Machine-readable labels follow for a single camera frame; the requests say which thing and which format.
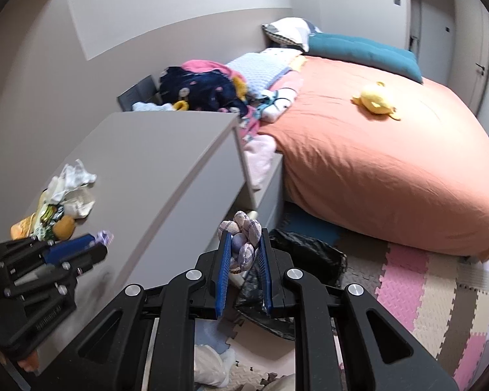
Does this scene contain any black trash bag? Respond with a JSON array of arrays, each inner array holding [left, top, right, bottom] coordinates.
[[234, 228, 348, 340]]

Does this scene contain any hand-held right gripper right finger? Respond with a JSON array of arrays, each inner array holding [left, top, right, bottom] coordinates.
[[257, 228, 461, 391]]

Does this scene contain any orange snack packet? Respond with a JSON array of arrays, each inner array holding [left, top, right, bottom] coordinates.
[[10, 212, 39, 240]]

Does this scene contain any yellow round fruit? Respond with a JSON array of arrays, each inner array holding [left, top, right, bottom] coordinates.
[[51, 215, 76, 240]]

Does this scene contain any teal cushion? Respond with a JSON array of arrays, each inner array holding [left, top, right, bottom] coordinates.
[[307, 33, 423, 84]]

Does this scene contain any black chair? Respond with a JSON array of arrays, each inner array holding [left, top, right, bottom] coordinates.
[[117, 75, 164, 112]]

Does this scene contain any patterned white pillow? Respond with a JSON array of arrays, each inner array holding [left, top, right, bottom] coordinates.
[[262, 17, 322, 53]]

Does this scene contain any light blue knit blanket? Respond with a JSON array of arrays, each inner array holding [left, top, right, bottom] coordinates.
[[226, 53, 291, 98]]

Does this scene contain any white and teal plush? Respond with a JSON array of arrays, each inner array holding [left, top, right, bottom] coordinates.
[[261, 89, 298, 123]]

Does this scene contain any pink and beige foam mat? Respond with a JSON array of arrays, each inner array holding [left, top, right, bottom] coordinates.
[[193, 228, 489, 391]]

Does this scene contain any white plastic bag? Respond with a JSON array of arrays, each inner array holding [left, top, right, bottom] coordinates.
[[193, 344, 237, 388]]

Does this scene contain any navy patterned garment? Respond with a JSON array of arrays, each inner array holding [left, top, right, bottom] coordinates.
[[158, 66, 249, 115]]

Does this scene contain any orange duvet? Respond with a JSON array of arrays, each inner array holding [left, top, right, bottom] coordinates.
[[258, 55, 489, 263]]

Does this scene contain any green patterned wrapper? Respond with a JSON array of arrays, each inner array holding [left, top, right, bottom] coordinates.
[[33, 200, 66, 239]]

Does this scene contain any grey drawer unit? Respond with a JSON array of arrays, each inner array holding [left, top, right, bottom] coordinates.
[[250, 152, 286, 226]]

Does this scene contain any grey door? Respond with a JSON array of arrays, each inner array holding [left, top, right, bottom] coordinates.
[[409, 0, 489, 90]]

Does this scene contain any yellow plush toy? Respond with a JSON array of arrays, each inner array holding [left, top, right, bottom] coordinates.
[[352, 81, 402, 122]]

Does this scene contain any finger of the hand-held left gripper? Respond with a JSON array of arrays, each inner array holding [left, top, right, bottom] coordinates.
[[41, 234, 97, 265], [12, 244, 109, 290]]

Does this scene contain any pale pink fleece cloth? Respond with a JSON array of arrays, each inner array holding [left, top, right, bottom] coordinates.
[[242, 134, 277, 190]]

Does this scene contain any plaid fabric bundle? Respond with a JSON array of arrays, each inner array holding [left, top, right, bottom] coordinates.
[[219, 211, 262, 273]]

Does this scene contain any white cloth on chair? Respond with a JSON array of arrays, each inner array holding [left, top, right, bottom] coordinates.
[[131, 101, 176, 112]]

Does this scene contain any white dotted cloth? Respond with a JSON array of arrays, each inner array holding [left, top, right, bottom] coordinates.
[[261, 48, 304, 60]]

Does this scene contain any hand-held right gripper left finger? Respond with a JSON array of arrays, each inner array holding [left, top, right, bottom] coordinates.
[[37, 230, 234, 391]]

